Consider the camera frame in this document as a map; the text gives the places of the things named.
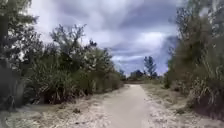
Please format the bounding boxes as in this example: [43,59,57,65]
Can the dense green bushes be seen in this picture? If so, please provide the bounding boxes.
[0,0,125,111]

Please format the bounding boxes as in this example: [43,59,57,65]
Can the tall shrubs and trees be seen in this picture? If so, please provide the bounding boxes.
[163,0,224,121]

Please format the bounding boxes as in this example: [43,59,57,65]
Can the distant tree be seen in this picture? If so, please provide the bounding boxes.
[143,55,158,80]

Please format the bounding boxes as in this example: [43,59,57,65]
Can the pale sandy dirt path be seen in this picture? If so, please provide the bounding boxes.
[99,83,158,128]

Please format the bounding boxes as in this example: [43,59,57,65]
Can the dry grass verge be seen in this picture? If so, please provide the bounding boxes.
[139,83,224,128]
[0,84,131,128]

